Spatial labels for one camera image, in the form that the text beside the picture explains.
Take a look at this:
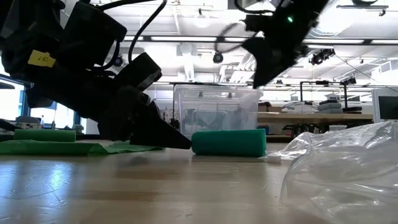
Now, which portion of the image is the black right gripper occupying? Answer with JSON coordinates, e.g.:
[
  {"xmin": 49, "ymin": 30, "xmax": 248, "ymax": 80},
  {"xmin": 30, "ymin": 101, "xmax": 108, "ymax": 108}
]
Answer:
[{"xmin": 242, "ymin": 0, "xmax": 330, "ymax": 90}]

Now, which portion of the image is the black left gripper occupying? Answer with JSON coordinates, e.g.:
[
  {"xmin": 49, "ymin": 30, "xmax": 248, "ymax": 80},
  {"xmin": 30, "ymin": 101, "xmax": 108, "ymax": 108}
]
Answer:
[{"xmin": 26, "ymin": 1, "xmax": 193, "ymax": 150}]

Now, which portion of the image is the green bandage roll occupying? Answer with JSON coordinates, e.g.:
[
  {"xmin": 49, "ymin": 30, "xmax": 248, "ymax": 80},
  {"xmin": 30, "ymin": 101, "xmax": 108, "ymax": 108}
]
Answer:
[{"xmin": 191, "ymin": 128, "xmax": 267, "ymax": 158}]

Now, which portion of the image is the large clear plastic bag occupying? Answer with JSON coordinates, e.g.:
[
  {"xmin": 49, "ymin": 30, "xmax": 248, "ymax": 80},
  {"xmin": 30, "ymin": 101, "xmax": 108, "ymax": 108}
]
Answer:
[{"xmin": 279, "ymin": 121, "xmax": 398, "ymax": 224}]

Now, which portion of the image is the long unrolled green bandage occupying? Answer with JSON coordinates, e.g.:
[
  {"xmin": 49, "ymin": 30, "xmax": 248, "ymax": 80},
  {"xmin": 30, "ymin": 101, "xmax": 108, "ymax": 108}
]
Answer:
[{"xmin": 0, "ymin": 129, "xmax": 165, "ymax": 156}]

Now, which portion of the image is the clear plastic storage box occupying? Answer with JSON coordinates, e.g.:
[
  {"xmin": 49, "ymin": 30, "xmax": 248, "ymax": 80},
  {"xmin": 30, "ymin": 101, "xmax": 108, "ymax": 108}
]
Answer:
[{"xmin": 173, "ymin": 83, "xmax": 264, "ymax": 139}]

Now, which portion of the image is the wooden workbench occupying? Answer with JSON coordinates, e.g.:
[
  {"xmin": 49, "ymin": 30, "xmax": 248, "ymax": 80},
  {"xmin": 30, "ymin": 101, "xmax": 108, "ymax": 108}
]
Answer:
[{"xmin": 257, "ymin": 112, "xmax": 374, "ymax": 124}]

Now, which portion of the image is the long ceiling light strip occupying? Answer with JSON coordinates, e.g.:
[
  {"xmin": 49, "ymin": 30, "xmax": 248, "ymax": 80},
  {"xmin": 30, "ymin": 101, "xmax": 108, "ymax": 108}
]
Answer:
[{"xmin": 124, "ymin": 35, "xmax": 398, "ymax": 44}]

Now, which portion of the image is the computer monitor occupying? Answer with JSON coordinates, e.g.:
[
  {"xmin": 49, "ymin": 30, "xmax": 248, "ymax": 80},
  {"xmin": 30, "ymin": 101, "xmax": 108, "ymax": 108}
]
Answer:
[{"xmin": 372, "ymin": 88, "xmax": 398, "ymax": 124}]

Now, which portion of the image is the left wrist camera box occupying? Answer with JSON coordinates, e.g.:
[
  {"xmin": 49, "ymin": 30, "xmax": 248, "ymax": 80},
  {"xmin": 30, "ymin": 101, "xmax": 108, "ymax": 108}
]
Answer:
[{"xmin": 116, "ymin": 52, "xmax": 163, "ymax": 93}]

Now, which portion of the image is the black aluminium rig frame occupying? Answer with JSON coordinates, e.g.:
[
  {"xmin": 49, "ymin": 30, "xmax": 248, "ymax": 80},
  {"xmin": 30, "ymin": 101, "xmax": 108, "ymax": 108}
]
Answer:
[{"xmin": 76, "ymin": 133, "xmax": 102, "ymax": 141}]

